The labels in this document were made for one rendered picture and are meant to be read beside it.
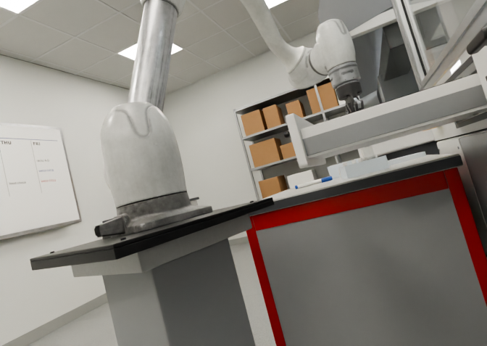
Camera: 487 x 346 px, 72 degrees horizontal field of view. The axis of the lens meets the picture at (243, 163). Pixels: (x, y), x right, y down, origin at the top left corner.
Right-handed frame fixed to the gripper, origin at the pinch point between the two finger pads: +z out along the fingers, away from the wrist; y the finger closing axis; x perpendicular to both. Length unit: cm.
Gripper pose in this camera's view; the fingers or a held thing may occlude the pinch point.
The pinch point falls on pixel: (365, 147)
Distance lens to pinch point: 110.9
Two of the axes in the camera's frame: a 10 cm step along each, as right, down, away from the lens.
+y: -0.8, -0.6, -9.9
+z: 2.6, 9.6, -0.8
